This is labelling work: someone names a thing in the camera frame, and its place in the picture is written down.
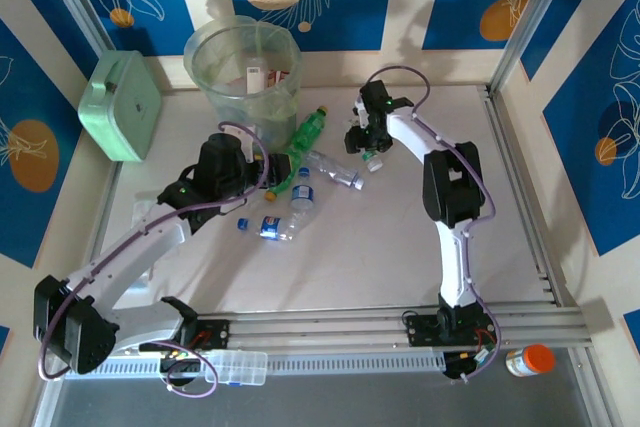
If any green soda bottle yellow cap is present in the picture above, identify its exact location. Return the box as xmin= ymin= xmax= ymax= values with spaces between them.
xmin=263 ymin=149 xmax=307 ymax=203
xmin=288 ymin=105 xmax=330 ymax=158

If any small bottle green label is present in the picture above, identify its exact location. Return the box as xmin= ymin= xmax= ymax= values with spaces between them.
xmin=360 ymin=148 xmax=385 ymax=174

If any blue-capped clear water bottle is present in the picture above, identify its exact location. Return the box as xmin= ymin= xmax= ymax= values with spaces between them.
xmin=288 ymin=167 xmax=318 ymax=236

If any clear bottle white cap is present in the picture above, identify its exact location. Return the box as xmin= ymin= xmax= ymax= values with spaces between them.
xmin=304 ymin=148 xmax=366 ymax=192

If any clear Pepsi bottle blue cap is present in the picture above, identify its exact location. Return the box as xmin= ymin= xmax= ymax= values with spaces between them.
xmin=236 ymin=215 xmax=297 ymax=243

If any clear bottle tea label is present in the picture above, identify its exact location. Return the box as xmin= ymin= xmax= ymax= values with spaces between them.
xmin=246 ymin=64 xmax=267 ymax=97

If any translucent plastic bin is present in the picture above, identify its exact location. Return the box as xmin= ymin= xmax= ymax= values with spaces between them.
xmin=182 ymin=14 xmax=305 ymax=161

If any mint green plastic case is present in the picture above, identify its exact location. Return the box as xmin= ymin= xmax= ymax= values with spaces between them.
xmin=77 ymin=50 xmax=164 ymax=163

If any clear plastic organizer box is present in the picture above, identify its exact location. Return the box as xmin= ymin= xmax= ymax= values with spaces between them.
xmin=203 ymin=350 xmax=269 ymax=387

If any jar with orange lid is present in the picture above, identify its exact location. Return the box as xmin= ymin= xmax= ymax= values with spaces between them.
xmin=504 ymin=343 xmax=556 ymax=379

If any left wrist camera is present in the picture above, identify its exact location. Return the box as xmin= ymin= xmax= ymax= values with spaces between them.
xmin=238 ymin=127 xmax=261 ymax=161

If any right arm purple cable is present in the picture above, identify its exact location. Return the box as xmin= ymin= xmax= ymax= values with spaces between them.
xmin=364 ymin=64 xmax=503 ymax=384

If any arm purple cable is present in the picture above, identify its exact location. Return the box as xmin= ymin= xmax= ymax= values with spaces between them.
xmin=38 ymin=120 xmax=271 ymax=401
xmin=364 ymin=64 xmax=503 ymax=384

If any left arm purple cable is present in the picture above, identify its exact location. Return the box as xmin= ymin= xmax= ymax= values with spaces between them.
xmin=38 ymin=120 xmax=271 ymax=401

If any aluminium mounting rail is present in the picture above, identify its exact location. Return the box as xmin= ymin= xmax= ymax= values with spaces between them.
xmin=43 ymin=304 xmax=594 ymax=354

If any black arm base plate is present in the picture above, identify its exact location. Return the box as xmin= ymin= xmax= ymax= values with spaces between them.
xmin=164 ymin=319 xmax=232 ymax=354
xmin=403 ymin=313 xmax=494 ymax=348

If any aluminium frame post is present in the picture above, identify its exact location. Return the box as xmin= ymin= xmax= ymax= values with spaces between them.
xmin=491 ymin=0 xmax=585 ymax=94
xmin=37 ymin=0 xmax=117 ymax=54

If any slotted grey cable duct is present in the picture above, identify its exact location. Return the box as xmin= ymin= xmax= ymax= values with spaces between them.
xmin=62 ymin=352 xmax=447 ymax=381

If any controller board with wires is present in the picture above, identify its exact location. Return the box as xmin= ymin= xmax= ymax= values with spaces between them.
xmin=442 ymin=346 xmax=501 ymax=383
xmin=158 ymin=350 xmax=207 ymax=391

